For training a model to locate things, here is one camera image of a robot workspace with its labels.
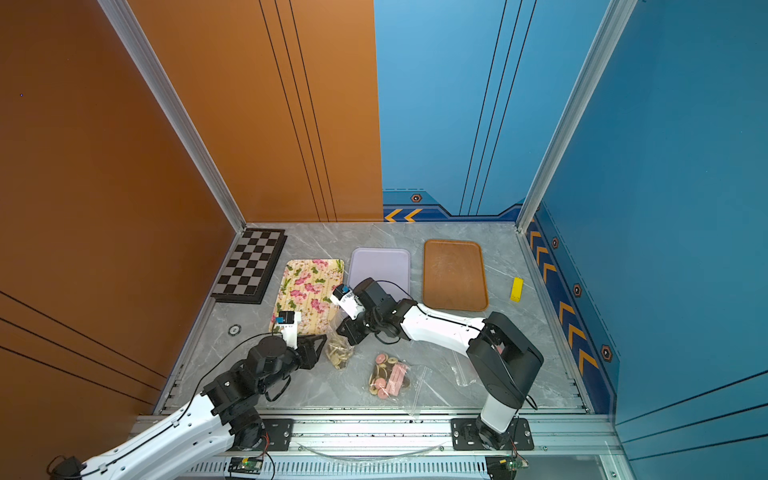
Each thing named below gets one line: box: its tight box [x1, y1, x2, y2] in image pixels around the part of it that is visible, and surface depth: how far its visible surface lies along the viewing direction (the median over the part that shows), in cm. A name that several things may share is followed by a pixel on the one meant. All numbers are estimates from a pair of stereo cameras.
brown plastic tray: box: [423, 240, 488, 312], surface depth 107 cm
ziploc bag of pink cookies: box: [440, 346, 483, 387], surface depth 83 cm
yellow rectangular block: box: [509, 277, 525, 303], surface depth 101 cm
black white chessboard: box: [211, 228, 288, 305], surface depth 105 cm
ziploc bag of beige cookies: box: [325, 328, 355, 371], surface depth 84 cm
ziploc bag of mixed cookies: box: [368, 352, 432, 418], surface depth 81 cm
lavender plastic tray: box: [347, 247, 412, 302], surface depth 111 cm
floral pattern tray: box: [269, 259, 345, 335], surface depth 104 cm
